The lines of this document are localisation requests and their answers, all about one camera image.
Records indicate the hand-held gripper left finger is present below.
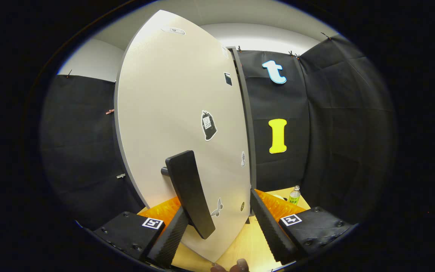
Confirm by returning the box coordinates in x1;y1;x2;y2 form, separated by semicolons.
93;196;191;269

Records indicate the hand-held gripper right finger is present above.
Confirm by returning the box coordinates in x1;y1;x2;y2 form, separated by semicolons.
250;188;354;266

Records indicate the black door handle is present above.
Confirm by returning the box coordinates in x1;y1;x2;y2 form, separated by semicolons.
160;150;216;240

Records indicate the green drink bottle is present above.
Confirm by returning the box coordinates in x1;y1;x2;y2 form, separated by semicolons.
288;185;301;207

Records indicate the black backdrop cloth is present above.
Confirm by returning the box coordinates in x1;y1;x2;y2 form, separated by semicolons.
39;34;397;231

